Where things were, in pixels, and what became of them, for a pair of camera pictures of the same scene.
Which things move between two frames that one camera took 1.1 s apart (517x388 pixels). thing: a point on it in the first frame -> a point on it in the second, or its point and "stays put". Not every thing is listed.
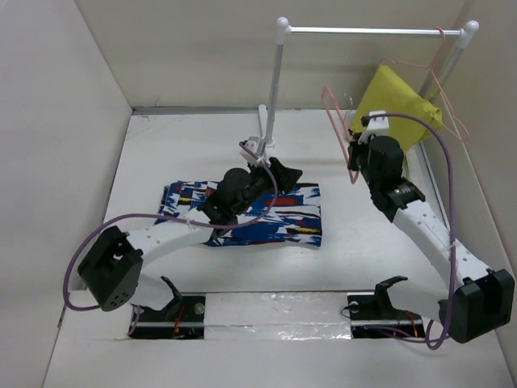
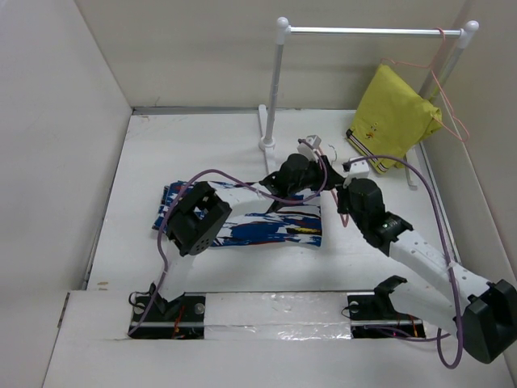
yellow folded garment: [386, 90] stays put
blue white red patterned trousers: [284, 217] stays put
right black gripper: [354, 149] -> [341, 193]
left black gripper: [286, 176] -> [318, 169]
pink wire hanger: [431, 69] stays put
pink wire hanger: [355, 170] -> [336, 201]
